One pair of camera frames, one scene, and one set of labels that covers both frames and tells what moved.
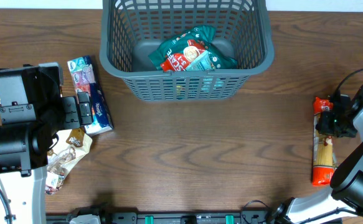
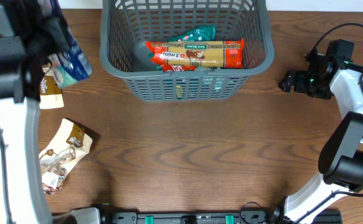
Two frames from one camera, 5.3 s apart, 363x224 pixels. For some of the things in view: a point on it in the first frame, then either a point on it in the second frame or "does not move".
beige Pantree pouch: x=73 y=144 does not move
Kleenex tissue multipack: x=84 y=79 to x=70 y=65
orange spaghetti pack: x=324 y=152 to x=211 y=54
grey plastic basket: x=185 y=50 does not move
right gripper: x=325 y=122 to x=293 y=82
